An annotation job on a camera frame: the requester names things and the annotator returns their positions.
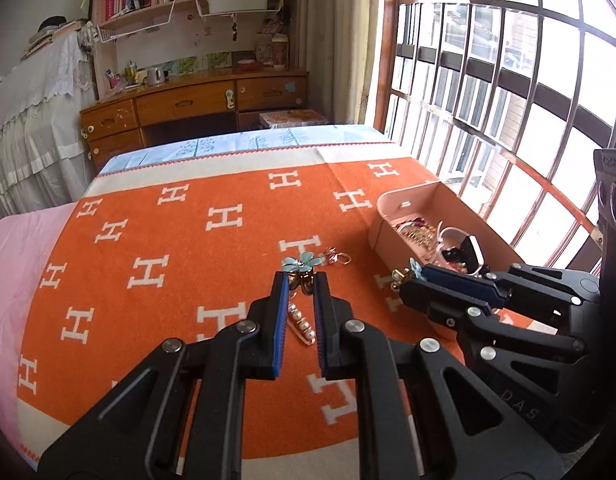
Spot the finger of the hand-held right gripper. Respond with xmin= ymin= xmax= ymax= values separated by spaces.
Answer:
xmin=399 ymin=279 xmax=587 ymax=401
xmin=420 ymin=262 xmax=602 ymax=307

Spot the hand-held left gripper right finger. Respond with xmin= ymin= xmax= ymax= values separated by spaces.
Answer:
xmin=312 ymin=272 xmax=564 ymax=480

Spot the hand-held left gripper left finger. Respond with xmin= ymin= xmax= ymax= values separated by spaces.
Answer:
xmin=38 ymin=271 xmax=291 ymax=480

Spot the gold pearl pin brooch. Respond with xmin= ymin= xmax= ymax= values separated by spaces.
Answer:
xmin=287 ymin=304 xmax=319 ymax=347

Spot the blue flower hair clip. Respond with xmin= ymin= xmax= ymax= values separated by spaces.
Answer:
xmin=390 ymin=257 xmax=427 ymax=290
xmin=282 ymin=252 xmax=323 ymax=295

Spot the red and gold bracelet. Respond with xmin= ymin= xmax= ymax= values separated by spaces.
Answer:
xmin=395 ymin=216 xmax=439 ymax=252

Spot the pink cardboard box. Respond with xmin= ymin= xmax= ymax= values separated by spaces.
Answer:
xmin=369 ymin=180 xmax=526 ymax=277

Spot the orange letter-print blanket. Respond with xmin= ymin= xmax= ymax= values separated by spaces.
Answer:
xmin=15 ymin=142 xmax=554 ymax=463

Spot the light blue patterned sheet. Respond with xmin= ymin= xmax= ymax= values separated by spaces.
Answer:
xmin=95 ymin=125 xmax=393 ymax=176

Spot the metal window grille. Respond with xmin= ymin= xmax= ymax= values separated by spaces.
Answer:
xmin=365 ymin=0 xmax=616 ymax=281

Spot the stack of large picture books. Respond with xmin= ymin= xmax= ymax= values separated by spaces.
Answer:
xmin=259 ymin=109 xmax=329 ymax=128

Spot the wooden desk with drawers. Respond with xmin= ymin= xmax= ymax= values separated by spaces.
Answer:
xmin=80 ymin=67 xmax=309 ymax=173

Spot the beige curtain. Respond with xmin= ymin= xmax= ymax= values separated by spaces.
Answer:
xmin=295 ymin=0 xmax=389 ymax=136

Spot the pink bedsheet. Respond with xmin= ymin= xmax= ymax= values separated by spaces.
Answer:
xmin=0 ymin=205 xmax=73 ymax=446

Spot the wooden bookshelf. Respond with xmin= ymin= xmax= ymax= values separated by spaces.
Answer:
xmin=90 ymin=0 xmax=301 ymax=101

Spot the white lace cover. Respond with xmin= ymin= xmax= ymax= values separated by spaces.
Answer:
xmin=0 ymin=32 xmax=98 ymax=221

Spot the row of red books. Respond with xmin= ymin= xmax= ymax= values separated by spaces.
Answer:
xmin=105 ymin=0 xmax=153 ymax=21

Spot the stack of books on cover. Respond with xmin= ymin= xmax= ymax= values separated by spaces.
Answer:
xmin=20 ymin=17 xmax=93 ymax=58

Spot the white wire rack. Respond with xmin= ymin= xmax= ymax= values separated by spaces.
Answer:
xmin=95 ymin=0 xmax=177 ymax=41
xmin=195 ymin=0 xmax=287 ymax=23

